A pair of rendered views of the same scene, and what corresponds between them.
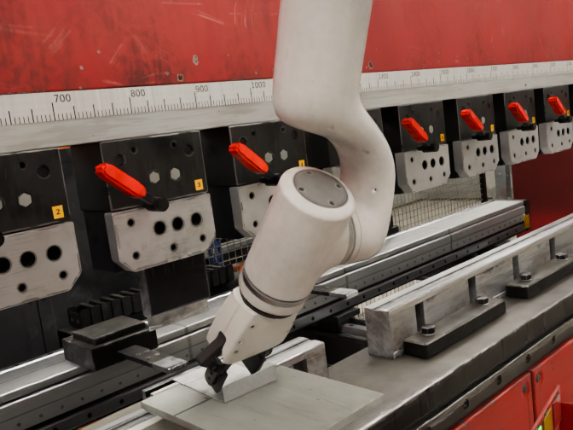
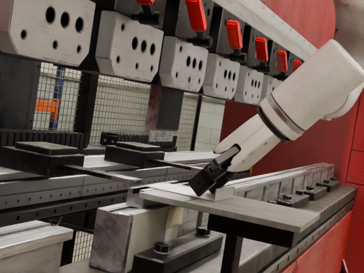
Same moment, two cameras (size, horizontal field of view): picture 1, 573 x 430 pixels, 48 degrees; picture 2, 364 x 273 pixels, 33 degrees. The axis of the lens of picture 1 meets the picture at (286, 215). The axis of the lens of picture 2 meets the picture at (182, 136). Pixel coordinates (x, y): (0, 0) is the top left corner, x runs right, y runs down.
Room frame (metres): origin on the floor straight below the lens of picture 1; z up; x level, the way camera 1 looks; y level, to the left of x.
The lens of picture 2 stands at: (-0.11, 0.59, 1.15)
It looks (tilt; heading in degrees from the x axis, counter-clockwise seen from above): 3 degrees down; 335
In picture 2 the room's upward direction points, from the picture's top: 9 degrees clockwise
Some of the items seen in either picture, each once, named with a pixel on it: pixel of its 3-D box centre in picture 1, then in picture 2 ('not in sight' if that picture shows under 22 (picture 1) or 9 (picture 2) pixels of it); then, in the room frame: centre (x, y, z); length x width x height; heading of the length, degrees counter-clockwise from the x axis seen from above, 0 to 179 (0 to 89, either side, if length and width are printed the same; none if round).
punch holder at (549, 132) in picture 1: (543, 119); not in sight; (1.67, -0.69, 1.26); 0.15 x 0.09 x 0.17; 133
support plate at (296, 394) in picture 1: (257, 401); (233, 206); (0.77, 0.07, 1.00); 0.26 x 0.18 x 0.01; 43
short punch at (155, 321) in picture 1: (175, 287); (164, 114); (0.87, 0.17, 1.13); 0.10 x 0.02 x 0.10; 133
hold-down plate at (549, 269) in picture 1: (545, 275); (292, 201); (1.52, -0.61, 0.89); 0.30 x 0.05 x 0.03; 133
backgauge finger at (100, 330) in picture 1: (132, 346); (77, 164); (1.00, 0.27, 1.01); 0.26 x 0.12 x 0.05; 43
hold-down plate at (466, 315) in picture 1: (457, 325); not in sight; (1.24, -0.32, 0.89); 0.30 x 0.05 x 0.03; 133
